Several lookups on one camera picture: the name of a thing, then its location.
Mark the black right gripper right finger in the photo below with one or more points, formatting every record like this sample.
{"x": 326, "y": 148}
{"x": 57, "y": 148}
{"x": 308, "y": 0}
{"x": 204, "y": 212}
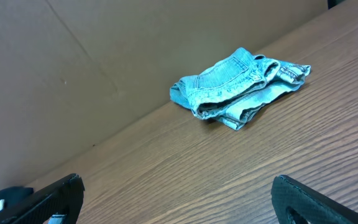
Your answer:
{"x": 296, "y": 203}

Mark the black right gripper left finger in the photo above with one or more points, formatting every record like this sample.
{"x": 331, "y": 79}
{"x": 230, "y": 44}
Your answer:
{"x": 63, "y": 197}

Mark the black garment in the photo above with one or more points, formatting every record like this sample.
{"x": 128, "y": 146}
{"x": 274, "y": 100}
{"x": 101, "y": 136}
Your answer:
{"x": 14, "y": 195}

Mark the folded light blue denim shorts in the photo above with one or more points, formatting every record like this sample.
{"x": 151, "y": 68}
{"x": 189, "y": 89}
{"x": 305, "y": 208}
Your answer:
{"x": 234, "y": 89}

